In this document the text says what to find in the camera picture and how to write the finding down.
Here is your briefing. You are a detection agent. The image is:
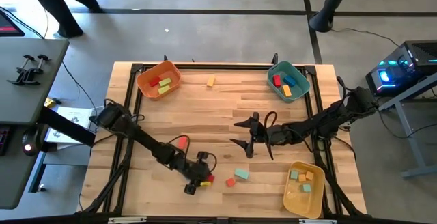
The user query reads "thin floor cable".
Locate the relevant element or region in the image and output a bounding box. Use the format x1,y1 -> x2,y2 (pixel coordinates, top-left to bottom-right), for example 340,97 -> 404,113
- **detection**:
43,8 -> 50,40

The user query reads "black stand cable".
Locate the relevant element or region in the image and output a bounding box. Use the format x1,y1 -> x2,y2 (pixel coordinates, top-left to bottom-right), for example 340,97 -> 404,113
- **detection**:
330,27 -> 401,48

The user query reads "black monitor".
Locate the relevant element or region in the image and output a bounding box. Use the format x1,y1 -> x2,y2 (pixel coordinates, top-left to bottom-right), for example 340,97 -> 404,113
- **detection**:
0,10 -> 25,38

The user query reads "dark grey desk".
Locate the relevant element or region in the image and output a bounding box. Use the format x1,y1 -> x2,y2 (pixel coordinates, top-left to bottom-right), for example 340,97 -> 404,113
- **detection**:
0,38 -> 70,211

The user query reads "small yellow object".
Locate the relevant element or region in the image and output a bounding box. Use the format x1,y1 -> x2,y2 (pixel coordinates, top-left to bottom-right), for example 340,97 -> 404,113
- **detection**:
44,97 -> 62,108

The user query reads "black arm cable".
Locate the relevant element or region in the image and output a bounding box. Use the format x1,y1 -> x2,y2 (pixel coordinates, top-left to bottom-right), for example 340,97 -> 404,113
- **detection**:
264,110 -> 279,130
166,134 -> 219,174

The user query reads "white printed paper sheet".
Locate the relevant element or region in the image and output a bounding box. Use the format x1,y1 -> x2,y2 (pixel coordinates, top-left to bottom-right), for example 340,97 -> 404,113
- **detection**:
45,106 -> 98,146

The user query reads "black computer cable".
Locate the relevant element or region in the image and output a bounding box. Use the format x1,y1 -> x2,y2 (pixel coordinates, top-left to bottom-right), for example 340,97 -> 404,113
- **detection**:
375,97 -> 437,139

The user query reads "black screw clamp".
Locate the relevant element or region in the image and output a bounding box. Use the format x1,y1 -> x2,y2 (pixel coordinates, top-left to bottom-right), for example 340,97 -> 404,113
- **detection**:
23,53 -> 49,87
6,54 -> 36,85

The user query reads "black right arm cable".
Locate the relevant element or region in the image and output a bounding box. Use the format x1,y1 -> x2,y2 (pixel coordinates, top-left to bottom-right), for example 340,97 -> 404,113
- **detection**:
264,110 -> 279,130

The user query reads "black computer with lights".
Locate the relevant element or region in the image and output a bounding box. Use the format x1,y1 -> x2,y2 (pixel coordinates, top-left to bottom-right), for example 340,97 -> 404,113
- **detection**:
365,39 -> 437,98

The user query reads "teal plastic bin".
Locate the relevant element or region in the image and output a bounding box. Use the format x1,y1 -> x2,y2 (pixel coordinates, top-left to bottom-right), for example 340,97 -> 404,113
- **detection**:
267,60 -> 312,102

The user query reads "black monitor cable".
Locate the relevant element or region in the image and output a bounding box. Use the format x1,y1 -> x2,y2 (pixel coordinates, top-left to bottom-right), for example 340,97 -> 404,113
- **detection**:
0,6 -> 46,40

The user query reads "orange plastic bin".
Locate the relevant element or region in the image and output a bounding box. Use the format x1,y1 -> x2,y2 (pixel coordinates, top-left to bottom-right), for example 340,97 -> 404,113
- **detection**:
135,60 -> 182,102

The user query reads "black computer mouse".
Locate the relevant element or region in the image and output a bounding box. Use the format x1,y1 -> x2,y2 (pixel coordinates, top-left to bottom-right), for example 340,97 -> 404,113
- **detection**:
20,128 -> 41,157

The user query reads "black stand pole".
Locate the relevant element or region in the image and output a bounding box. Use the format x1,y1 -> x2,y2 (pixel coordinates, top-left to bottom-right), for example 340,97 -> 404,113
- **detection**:
309,0 -> 356,33

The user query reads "yellow plastic bin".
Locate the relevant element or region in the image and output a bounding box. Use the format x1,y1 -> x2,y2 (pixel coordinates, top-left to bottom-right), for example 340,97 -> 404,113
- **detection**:
282,161 -> 326,220

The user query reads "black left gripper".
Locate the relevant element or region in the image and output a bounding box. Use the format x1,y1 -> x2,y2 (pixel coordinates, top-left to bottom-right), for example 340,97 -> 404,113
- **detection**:
177,151 -> 213,196

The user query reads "person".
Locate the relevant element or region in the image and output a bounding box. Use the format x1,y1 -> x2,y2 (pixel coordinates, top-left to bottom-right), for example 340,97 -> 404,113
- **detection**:
17,0 -> 104,39

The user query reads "grey metal desk frame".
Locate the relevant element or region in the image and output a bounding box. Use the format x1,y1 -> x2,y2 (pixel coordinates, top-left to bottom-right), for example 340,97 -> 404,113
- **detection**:
376,73 -> 437,180

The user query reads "silver metal bracket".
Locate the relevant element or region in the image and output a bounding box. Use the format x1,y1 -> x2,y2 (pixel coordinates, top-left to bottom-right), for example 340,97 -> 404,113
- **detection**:
107,216 -> 148,224
298,218 -> 338,224

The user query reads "black metal table frame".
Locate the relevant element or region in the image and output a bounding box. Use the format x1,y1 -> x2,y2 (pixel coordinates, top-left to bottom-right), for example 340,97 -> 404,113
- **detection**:
79,53 -> 369,224

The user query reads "coral wooden block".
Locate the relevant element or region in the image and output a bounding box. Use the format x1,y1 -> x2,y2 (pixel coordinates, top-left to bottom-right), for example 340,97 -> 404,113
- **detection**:
176,135 -> 190,151

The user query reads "black keyboard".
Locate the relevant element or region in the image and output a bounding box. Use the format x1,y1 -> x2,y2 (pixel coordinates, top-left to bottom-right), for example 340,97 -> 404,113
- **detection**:
0,128 -> 8,156

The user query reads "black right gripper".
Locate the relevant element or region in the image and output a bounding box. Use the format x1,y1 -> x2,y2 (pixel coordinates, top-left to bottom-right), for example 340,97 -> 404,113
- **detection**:
229,111 -> 285,159

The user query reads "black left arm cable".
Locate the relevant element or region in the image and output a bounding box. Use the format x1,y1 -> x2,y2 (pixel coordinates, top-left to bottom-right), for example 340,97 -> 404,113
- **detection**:
166,134 -> 219,174

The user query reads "black diagonal bar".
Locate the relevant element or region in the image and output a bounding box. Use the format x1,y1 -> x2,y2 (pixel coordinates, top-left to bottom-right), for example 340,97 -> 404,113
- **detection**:
37,107 -> 96,147

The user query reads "black desk cable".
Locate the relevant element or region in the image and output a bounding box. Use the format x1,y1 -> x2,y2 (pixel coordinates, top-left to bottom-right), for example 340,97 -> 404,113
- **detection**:
60,61 -> 98,111

